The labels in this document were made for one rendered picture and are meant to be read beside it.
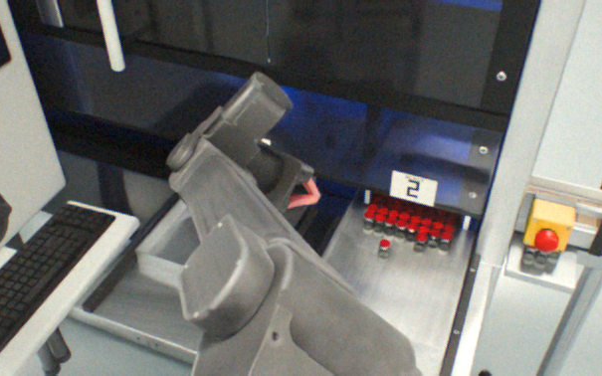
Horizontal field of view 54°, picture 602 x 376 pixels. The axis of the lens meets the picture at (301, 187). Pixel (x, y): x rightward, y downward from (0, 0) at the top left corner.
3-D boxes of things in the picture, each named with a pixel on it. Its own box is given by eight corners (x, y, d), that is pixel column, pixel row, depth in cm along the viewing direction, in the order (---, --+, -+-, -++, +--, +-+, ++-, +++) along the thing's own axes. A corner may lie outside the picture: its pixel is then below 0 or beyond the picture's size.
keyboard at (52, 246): (66, 205, 141) (64, 198, 139) (116, 219, 137) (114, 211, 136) (-64, 337, 112) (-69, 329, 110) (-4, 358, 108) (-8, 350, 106)
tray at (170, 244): (221, 165, 141) (219, 153, 138) (322, 192, 133) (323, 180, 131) (137, 262, 116) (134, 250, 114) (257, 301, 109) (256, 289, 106)
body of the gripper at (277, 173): (267, 143, 79) (226, 121, 74) (312, 169, 72) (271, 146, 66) (244, 186, 79) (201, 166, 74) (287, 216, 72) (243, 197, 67)
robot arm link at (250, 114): (161, 169, 60) (228, 219, 62) (234, 89, 56) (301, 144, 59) (181, 125, 70) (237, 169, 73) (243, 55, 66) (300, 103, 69)
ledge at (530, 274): (511, 230, 126) (513, 224, 125) (576, 247, 122) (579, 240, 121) (502, 275, 116) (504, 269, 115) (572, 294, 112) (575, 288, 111)
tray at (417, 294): (356, 201, 130) (357, 189, 128) (476, 233, 123) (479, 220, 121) (297, 315, 106) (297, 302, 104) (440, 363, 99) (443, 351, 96)
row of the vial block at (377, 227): (364, 226, 124) (365, 209, 121) (449, 250, 119) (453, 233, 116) (360, 232, 123) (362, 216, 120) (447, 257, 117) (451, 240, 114)
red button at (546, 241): (533, 237, 108) (538, 221, 106) (556, 243, 107) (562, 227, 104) (530, 251, 106) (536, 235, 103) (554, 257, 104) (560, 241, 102)
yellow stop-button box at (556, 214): (525, 219, 114) (535, 191, 110) (565, 229, 112) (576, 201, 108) (521, 245, 109) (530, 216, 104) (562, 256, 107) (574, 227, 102)
